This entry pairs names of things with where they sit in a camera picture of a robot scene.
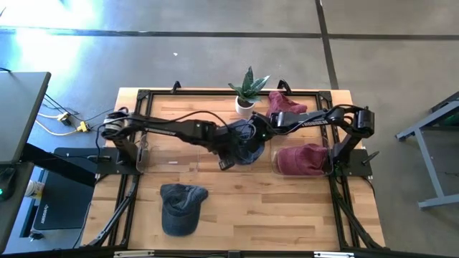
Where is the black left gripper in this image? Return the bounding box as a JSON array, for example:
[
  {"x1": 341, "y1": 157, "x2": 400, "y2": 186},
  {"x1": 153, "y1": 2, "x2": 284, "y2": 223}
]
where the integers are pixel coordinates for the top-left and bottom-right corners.
[{"x1": 211, "y1": 125, "x2": 251, "y2": 172}]

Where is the blue denim baseball cap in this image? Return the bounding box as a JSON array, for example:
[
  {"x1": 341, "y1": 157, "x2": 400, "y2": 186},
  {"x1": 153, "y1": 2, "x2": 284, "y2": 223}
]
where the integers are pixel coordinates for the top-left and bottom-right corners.
[
  {"x1": 159, "y1": 183, "x2": 209, "y2": 237},
  {"x1": 226, "y1": 119, "x2": 267, "y2": 166}
]

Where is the maroon baseball cap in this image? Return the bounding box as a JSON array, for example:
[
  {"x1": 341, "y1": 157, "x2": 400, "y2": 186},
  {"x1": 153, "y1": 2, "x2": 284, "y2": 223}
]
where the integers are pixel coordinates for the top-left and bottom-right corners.
[
  {"x1": 265, "y1": 90, "x2": 308, "y2": 118},
  {"x1": 275, "y1": 143, "x2": 330, "y2": 176}
]

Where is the snake plant in white pot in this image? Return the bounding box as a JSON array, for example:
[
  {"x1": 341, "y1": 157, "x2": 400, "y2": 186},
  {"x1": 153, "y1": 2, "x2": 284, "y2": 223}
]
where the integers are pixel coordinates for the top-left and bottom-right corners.
[{"x1": 227, "y1": 65, "x2": 271, "y2": 118}]

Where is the clear plastic bin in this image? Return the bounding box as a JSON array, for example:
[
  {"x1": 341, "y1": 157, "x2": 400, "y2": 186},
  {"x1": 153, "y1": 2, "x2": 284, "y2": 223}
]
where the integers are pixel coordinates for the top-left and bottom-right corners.
[
  {"x1": 269, "y1": 138, "x2": 334, "y2": 179},
  {"x1": 135, "y1": 135, "x2": 201, "y2": 176}
]

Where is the black desk foot bar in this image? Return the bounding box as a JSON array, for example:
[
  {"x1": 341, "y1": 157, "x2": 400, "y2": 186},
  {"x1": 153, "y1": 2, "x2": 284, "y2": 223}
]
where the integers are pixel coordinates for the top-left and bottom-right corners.
[{"x1": 19, "y1": 142, "x2": 98, "y2": 188}]

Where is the black mat with white logo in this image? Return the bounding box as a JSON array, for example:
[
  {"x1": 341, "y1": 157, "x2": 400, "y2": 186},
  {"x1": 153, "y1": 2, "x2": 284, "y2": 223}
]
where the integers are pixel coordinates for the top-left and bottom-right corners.
[{"x1": 31, "y1": 168, "x2": 96, "y2": 231}]

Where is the green object under table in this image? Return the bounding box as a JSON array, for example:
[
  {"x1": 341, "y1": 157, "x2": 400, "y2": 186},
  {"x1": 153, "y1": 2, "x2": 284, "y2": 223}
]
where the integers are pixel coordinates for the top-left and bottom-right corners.
[{"x1": 439, "y1": 113, "x2": 459, "y2": 126}]

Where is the white cup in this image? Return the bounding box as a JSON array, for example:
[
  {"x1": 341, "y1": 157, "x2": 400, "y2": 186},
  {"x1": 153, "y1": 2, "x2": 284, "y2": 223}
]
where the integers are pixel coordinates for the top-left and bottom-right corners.
[{"x1": 24, "y1": 178, "x2": 46, "y2": 200}]

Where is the grey desk top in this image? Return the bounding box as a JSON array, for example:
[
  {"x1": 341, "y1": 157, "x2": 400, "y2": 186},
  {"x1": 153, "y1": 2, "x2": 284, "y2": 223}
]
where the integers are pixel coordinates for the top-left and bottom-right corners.
[{"x1": 0, "y1": 70, "x2": 52, "y2": 165}]

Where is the black computer mouse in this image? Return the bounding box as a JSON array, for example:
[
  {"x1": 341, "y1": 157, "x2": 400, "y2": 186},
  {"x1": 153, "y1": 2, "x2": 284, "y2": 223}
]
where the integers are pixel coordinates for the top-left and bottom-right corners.
[{"x1": 0, "y1": 167, "x2": 17, "y2": 201}]

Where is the dark grey desk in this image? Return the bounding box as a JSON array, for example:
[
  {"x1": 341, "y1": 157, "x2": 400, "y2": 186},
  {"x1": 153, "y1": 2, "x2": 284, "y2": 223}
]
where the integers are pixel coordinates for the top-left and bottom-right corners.
[{"x1": 0, "y1": 161, "x2": 36, "y2": 252}]

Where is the black aluminium table frame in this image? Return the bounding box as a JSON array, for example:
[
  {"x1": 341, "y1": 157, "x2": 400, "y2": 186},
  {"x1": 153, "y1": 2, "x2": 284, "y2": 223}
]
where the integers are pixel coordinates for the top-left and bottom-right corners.
[{"x1": 81, "y1": 80, "x2": 387, "y2": 252}]

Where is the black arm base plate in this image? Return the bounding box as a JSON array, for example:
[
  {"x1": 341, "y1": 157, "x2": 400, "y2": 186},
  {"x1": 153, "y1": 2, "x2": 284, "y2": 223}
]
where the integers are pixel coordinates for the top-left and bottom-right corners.
[
  {"x1": 53, "y1": 146, "x2": 141, "y2": 177},
  {"x1": 335, "y1": 148, "x2": 374, "y2": 177}
]

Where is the silver aluminium bracket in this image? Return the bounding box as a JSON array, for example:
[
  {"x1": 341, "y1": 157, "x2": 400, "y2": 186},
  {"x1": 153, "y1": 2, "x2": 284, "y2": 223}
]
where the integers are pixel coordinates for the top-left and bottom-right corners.
[
  {"x1": 313, "y1": 251, "x2": 355, "y2": 258},
  {"x1": 113, "y1": 250, "x2": 156, "y2": 258}
]

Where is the grey metal table frame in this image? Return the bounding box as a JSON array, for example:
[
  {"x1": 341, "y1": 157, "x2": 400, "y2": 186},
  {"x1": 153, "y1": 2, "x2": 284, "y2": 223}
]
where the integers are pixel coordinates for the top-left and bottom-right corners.
[{"x1": 395, "y1": 91, "x2": 459, "y2": 211}]

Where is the black floor cable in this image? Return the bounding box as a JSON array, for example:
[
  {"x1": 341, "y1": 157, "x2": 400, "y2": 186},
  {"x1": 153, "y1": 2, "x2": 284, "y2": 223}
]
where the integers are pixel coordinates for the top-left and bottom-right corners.
[{"x1": 43, "y1": 92, "x2": 115, "y2": 123}]

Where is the yellow power cable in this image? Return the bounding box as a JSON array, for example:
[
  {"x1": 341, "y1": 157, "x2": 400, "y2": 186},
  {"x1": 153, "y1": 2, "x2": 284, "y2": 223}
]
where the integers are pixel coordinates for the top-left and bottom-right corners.
[{"x1": 34, "y1": 119, "x2": 80, "y2": 137}]

